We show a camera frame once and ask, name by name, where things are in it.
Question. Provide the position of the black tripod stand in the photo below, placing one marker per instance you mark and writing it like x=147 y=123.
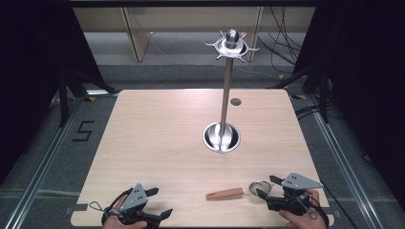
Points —
x=324 y=95
x=63 y=101

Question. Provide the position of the aluminium floor rail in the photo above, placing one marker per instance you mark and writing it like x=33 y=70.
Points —
x=41 y=168
x=344 y=165

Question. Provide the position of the person's right hand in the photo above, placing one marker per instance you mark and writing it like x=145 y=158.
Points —
x=305 y=221

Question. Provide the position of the metal utensil rack stand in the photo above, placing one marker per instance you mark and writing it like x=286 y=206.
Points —
x=225 y=95

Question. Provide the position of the light wooden furniture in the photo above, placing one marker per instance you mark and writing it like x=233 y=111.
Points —
x=137 y=38

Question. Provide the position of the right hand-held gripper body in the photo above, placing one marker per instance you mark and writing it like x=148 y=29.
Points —
x=299 y=182

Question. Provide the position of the yellow black floor tape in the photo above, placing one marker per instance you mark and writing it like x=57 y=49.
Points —
x=297 y=96
x=90 y=99

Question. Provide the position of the black curtain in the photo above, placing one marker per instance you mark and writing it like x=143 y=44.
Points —
x=366 y=79
x=35 y=79

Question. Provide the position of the person's left hand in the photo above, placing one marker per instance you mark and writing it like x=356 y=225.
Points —
x=111 y=221

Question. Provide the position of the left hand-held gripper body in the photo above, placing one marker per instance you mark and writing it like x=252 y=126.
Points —
x=135 y=198

